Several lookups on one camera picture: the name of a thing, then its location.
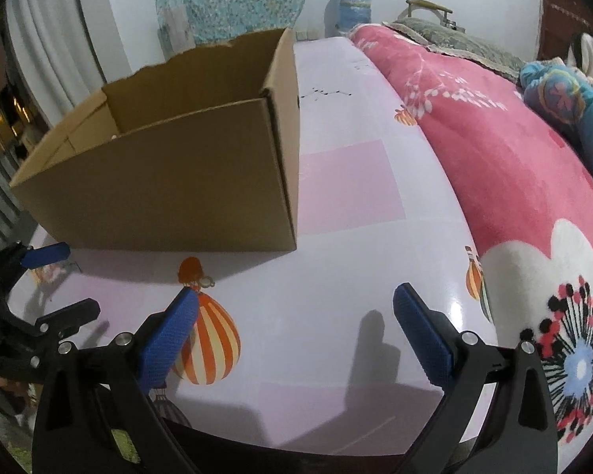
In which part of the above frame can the brown cardboard box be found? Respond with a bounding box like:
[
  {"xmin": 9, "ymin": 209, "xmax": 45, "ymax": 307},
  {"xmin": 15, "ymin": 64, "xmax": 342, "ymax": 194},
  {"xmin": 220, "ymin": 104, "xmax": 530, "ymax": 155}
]
[{"xmin": 10, "ymin": 29, "xmax": 300, "ymax": 252}]

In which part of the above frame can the pink floral blanket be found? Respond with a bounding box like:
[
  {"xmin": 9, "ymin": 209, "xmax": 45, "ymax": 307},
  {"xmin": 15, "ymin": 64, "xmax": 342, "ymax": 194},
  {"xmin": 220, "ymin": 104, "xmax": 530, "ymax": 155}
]
[{"xmin": 350, "ymin": 24, "xmax": 593, "ymax": 471}]

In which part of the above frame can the dark red door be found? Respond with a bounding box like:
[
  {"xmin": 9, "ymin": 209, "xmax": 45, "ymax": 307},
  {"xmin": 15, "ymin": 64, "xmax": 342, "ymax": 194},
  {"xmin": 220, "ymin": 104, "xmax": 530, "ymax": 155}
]
[{"xmin": 536, "ymin": 0, "xmax": 593, "ymax": 60}]

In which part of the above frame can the grey patterned blanket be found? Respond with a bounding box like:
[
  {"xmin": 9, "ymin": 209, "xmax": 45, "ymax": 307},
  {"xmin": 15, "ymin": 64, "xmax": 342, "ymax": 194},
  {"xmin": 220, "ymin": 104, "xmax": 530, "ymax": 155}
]
[{"xmin": 384, "ymin": 17, "xmax": 525, "ymax": 83}]

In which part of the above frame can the wooden chair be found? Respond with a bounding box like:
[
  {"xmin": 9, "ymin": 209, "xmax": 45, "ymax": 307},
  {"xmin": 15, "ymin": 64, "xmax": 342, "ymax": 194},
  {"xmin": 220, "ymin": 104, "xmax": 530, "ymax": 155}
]
[{"xmin": 406, "ymin": 0, "xmax": 453, "ymax": 21}]

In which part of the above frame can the blue patterned quilt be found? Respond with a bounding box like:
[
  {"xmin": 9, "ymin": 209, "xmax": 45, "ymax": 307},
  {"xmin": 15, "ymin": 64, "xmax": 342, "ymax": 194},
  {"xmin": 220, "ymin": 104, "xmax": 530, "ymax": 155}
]
[{"xmin": 518, "ymin": 58, "xmax": 593, "ymax": 176}]

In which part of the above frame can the gold flower earring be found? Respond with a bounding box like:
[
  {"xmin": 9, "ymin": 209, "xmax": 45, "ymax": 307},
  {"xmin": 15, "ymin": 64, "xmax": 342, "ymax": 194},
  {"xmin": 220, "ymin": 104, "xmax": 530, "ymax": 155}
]
[{"xmin": 193, "ymin": 273, "xmax": 215, "ymax": 289}]

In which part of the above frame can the blue water jug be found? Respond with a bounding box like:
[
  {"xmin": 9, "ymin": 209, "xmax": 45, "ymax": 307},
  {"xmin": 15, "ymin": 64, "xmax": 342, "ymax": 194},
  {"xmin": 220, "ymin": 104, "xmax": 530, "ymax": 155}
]
[{"xmin": 336, "ymin": 0, "xmax": 372, "ymax": 36}]

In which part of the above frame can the white curtain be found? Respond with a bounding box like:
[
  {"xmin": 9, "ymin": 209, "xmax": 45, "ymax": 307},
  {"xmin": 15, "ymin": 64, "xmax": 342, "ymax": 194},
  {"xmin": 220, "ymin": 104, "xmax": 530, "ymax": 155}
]
[{"xmin": 5, "ymin": 0, "xmax": 131, "ymax": 126}]

